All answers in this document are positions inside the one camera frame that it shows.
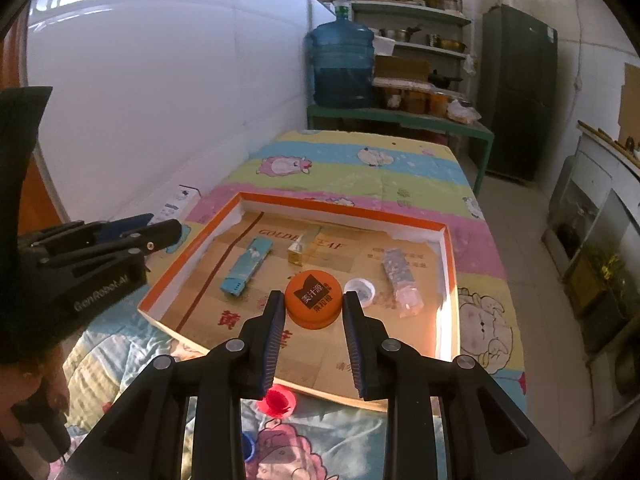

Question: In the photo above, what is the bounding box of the orange cap with label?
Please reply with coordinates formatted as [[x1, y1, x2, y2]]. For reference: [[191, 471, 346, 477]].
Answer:
[[284, 269, 343, 330]]

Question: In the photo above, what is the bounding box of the red bottle cap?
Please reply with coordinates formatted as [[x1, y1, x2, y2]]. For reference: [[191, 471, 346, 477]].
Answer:
[[256, 384, 297, 419]]

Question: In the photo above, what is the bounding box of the white bottle cap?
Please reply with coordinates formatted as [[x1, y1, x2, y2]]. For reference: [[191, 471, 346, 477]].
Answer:
[[344, 278, 376, 308]]

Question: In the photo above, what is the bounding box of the gold perfume box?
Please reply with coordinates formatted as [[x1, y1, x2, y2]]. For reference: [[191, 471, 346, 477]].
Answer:
[[288, 226, 322, 266]]

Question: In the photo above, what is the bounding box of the teal patterned box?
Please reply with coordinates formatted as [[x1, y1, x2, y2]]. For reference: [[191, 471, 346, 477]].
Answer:
[[220, 236, 272, 297]]

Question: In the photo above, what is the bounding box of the blue bottle cap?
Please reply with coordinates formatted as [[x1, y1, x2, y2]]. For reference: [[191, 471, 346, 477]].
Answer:
[[241, 432, 256, 463]]

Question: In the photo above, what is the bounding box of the white Hello Kitty box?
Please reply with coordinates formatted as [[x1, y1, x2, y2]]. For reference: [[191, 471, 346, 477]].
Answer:
[[150, 184, 201, 224]]

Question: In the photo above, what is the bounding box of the left hand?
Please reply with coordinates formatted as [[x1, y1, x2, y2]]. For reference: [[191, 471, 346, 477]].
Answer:
[[1, 344, 70, 477]]

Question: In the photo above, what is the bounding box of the orange rimmed cardboard tray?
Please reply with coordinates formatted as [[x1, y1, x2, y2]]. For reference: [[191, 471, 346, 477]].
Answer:
[[139, 192, 460, 406]]

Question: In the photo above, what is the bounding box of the colourful cartoon quilt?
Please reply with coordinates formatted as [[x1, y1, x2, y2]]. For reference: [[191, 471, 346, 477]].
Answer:
[[63, 131, 526, 479]]

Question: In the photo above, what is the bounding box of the green low bench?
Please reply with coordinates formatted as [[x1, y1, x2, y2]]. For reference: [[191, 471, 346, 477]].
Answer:
[[307, 104, 495, 196]]

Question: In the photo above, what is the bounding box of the white kitchen counter cabinet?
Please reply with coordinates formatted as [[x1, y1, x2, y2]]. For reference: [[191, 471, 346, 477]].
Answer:
[[542, 122, 639, 422]]

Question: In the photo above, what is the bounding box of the blue water jug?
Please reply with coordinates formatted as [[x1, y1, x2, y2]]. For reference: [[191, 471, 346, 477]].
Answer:
[[306, 0, 375, 108]]

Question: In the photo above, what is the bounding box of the brown cardboard box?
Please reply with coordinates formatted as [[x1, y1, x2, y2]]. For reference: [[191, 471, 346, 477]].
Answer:
[[373, 55, 432, 82]]

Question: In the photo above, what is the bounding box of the dark green refrigerator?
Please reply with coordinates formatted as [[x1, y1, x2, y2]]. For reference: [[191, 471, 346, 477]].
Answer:
[[477, 6, 558, 181]]

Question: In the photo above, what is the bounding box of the green wall shelf unit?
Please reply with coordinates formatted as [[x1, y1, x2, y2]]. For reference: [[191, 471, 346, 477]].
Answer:
[[352, 0, 474, 94]]

